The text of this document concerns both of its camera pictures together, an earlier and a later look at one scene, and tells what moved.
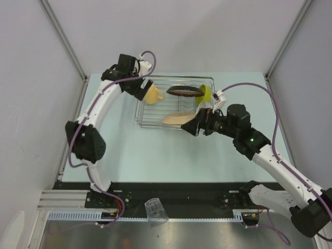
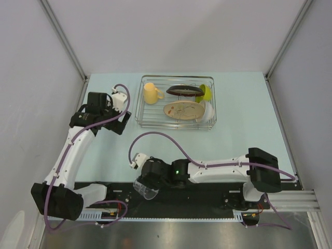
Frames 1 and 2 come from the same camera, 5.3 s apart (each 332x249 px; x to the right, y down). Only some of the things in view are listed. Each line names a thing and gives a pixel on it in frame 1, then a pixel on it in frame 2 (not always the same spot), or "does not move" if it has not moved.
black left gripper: x=139 y=93 to x=116 y=126
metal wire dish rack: x=171 y=100 does not move
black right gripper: x=203 y=120 to x=150 y=182
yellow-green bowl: x=207 y=96 does not move
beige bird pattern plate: x=178 y=118 to x=184 y=110
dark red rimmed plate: x=185 y=91 does not move
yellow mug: x=153 y=94 does not move
